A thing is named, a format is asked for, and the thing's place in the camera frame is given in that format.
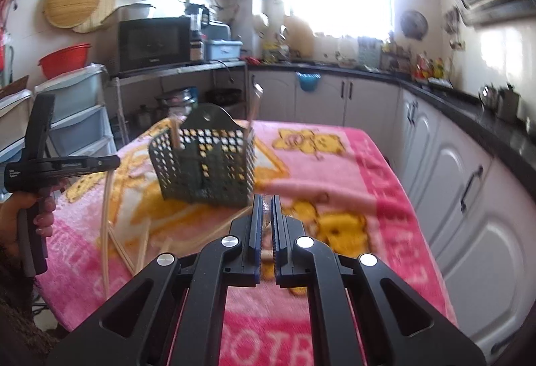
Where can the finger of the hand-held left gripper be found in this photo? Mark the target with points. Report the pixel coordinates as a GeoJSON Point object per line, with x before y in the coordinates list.
{"type": "Point", "coordinates": [108, 162]}

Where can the black microwave oven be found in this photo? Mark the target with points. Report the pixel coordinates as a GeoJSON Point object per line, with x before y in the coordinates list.
{"type": "Point", "coordinates": [150, 43]}

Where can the round bamboo tray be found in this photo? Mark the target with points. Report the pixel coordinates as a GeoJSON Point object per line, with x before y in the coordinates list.
{"type": "Point", "coordinates": [71, 1]}

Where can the dark plastic utensil basket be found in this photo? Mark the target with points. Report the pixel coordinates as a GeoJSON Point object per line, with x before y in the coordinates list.
{"type": "Point", "coordinates": [201, 181]}

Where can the white kitchen cabinets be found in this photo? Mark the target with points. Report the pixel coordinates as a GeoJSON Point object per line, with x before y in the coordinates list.
{"type": "Point", "coordinates": [460, 165]}

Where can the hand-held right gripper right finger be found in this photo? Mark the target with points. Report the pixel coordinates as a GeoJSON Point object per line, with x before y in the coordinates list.
{"type": "Point", "coordinates": [276, 240]}

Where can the white plastic drawer unit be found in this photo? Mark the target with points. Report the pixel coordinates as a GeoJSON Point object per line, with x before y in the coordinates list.
{"type": "Point", "coordinates": [14, 119]}

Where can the metal shelf table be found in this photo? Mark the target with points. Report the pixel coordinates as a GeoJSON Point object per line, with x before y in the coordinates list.
{"type": "Point", "coordinates": [176, 68]}

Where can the steel kettle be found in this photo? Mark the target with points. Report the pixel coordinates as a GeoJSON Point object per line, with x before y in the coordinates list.
{"type": "Point", "coordinates": [488, 95]}

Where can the stacked metal pots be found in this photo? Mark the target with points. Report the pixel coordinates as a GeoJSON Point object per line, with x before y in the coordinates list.
{"type": "Point", "coordinates": [178, 100]}

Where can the grey plastic drawer unit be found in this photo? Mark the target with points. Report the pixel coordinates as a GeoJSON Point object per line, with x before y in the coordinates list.
{"type": "Point", "coordinates": [75, 93]}

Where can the dark kitchen countertop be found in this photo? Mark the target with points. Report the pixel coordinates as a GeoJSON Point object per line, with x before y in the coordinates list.
{"type": "Point", "coordinates": [494, 121]}

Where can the blue hanging basin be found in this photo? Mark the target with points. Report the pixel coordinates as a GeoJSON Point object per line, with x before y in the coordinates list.
{"type": "Point", "coordinates": [307, 82]}

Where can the blue plastic box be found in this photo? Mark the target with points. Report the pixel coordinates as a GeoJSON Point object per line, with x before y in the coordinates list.
{"type": "Point", "coordinates": [222, 50]}

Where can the plastic-wrapped chopstick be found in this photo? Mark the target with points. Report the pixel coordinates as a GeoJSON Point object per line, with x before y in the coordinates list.
{"type": "Point", "coordinates": [252, 110]}
{"type": "Point", "coordinates": [266, 223]}

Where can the pink printed blanket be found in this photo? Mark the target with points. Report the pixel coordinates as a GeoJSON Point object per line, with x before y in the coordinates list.
{"type": "Point", "coordinates": [335, 181]}

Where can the round wall strainer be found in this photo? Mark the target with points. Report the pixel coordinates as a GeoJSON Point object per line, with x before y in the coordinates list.
{"type": "Point", "coordinates": [413, 24]}

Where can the red plastic basin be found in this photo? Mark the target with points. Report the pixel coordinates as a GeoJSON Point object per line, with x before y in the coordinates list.
{"type": "Point", "coordinates": [67, 60]}

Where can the black blender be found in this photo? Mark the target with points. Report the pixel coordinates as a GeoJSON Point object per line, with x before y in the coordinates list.
{"type": "Point", "coordinates": [197, 20]}

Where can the white bowl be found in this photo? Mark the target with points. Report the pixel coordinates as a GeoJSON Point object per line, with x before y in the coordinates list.
{"type": "Point", "coordinates": [136, 11]}

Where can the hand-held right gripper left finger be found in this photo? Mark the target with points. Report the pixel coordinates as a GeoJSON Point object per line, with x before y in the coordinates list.
{"type": "Point", "coordinates": [258, 240]}

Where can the person's left hand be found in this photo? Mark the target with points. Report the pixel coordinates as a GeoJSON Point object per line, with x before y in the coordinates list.
{"type": "Point", "coordinates": [10, 219]}

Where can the grey appliance box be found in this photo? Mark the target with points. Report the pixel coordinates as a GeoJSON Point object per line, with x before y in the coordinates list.
{"type": "Point", "coordinates": [218, 32]}

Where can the person's left forearm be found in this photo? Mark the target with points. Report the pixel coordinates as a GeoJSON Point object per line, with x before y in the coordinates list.
{"type": "Point", "coordinates": [16, 307]}

